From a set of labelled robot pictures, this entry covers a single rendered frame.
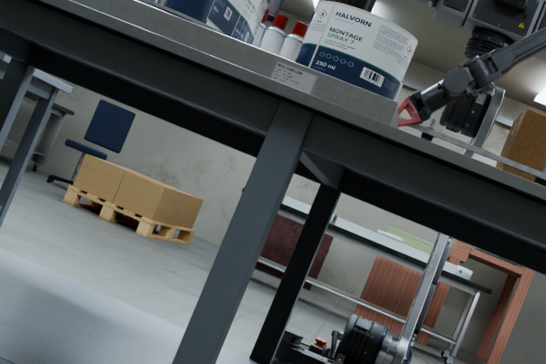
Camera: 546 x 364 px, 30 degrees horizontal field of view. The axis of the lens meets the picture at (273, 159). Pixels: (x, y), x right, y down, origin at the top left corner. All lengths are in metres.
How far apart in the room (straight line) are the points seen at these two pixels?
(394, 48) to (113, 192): 6.91
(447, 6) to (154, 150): 8.51
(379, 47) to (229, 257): 0.47
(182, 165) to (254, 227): 9.71
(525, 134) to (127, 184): 6.21
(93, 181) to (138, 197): 0.43
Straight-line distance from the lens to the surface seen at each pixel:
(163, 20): 1.79
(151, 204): 8.51
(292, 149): 1.68
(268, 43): 2.52
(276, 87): 1.66
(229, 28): 2.09
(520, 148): 2.69
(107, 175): 8.69
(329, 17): 1.87
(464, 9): 3.15
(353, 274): 11.14
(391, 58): 1.86
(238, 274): 1.68
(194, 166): 11.35
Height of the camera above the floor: 0.64
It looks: 2 degrees up
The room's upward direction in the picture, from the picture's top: 22 degrees clockwise
